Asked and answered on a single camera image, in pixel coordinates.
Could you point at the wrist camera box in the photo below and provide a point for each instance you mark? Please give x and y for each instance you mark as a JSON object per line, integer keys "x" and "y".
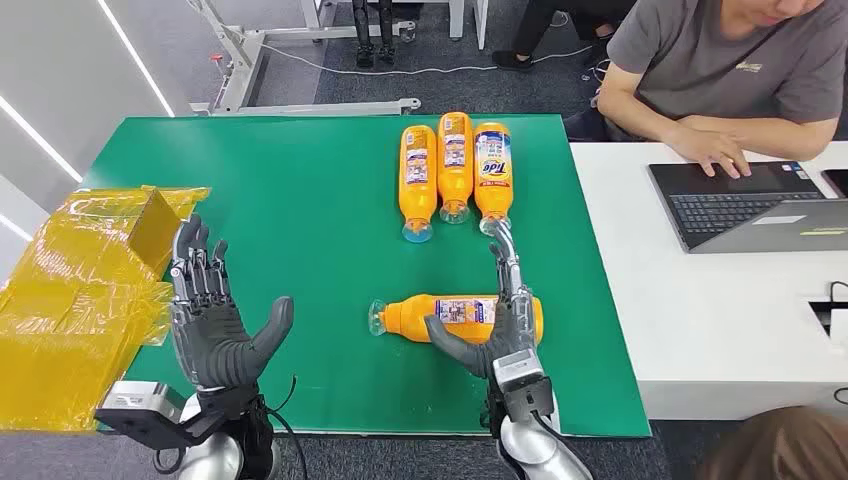
{"x": 523, "y": 381}
{"x": 142, "y": 407}

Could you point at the black robot legs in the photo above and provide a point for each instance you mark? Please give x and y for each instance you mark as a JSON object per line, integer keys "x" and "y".
{"x": 368, "y": 33}

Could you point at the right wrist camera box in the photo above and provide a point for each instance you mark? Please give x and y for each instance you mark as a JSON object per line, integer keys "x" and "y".
{"x": 523, "y": 381}

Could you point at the person's left forearm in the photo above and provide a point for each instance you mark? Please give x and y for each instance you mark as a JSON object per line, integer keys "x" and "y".
{"x": 775, "y": 136}

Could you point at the orange bottle with clear cap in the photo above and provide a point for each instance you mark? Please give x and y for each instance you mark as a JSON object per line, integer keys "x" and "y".
{"x": 455, "y": 179}

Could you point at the seated person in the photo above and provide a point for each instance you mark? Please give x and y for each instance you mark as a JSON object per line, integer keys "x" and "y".
{"x": 722, "y": 60}

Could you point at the green table mat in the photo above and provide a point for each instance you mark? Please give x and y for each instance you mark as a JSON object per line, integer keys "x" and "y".
{"x": 318, "y": 212}

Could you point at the orange detergent bottle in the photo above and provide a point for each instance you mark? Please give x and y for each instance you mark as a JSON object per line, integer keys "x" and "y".
{"x": 424, "y": 318}

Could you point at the yellow film wrapped box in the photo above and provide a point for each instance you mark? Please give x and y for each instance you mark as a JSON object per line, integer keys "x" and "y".
{"x": 73, "y": 318}

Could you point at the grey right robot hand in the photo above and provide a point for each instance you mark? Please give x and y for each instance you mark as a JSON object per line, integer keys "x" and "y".
{"x": 510, "y": 331}

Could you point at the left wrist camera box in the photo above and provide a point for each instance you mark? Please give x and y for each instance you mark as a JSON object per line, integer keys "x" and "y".
{"x": 142, "y": 407}

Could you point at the dark grey laptop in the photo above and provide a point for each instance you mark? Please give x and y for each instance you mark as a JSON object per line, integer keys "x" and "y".
{"x": 735, "y": 208}

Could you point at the orange bottle showing Tide logo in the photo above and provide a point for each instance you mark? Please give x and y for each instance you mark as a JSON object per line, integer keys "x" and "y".
{"x": 493, "y": 192}

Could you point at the person's right forearm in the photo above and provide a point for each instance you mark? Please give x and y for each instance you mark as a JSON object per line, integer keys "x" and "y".
{"x": 636, "y": 112}

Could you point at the standing person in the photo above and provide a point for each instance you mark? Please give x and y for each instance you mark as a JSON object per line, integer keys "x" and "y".
{"x": 530, "y": 30}

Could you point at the white table legs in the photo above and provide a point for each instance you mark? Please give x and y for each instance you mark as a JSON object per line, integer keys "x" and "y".
{"x": 457, "y": 16}

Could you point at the white desk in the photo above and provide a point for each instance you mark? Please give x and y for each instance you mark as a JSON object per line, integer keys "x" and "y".
{"x": 715, "y": 318}

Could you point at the white metal stand frame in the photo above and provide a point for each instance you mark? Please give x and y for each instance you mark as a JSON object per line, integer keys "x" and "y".
{"x": 242, "y": 66}

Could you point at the black phone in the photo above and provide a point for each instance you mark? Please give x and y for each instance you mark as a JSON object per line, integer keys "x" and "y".
{"x": 838, "y": 182}

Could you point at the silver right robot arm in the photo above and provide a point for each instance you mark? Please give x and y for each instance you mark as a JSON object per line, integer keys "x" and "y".
{"x": 536, "y": 450}

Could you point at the orange bottle with blue cap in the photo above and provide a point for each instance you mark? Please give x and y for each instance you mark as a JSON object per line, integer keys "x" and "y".
{"x": 417, "y": 192}

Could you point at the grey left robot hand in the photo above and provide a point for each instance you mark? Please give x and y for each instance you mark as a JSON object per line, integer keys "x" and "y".
{"x": 212, "y": 338}

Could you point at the person's right hand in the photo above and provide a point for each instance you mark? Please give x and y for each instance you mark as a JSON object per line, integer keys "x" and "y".
{"x": 709, "y": 149}

